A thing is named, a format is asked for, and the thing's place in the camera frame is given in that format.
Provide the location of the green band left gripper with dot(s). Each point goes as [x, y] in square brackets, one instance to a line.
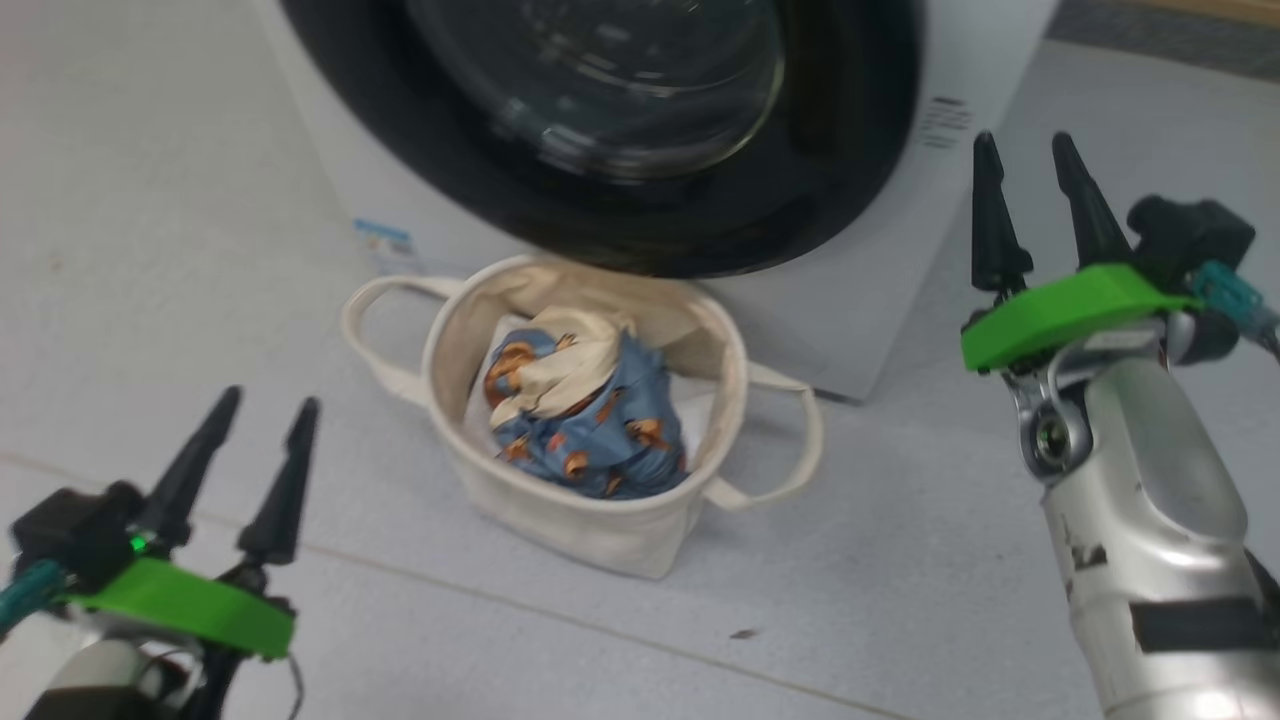
[190, 605]

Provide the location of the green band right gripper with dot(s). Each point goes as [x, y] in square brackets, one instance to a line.
[1060, 315]

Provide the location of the washing machine glass door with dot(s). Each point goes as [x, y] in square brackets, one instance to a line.
[860, 150]

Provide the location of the blue cartoon-print garment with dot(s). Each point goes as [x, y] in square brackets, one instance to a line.
[610, 440]

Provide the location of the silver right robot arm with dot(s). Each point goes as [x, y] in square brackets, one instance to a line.
[1150, 520]

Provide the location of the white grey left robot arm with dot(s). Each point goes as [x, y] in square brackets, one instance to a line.
[100, 675]

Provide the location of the white front-load washing machine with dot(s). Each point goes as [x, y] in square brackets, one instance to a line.
[820, 320]

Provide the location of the cream canvas laundry basket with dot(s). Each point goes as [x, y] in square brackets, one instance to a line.
[600, 530]

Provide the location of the black text notice label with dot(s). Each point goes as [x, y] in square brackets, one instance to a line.
[943, 122]

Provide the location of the blue energy label sticker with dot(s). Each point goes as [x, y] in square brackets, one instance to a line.
[385, 240]

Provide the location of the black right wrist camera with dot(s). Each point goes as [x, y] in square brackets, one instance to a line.
[1190, 240]

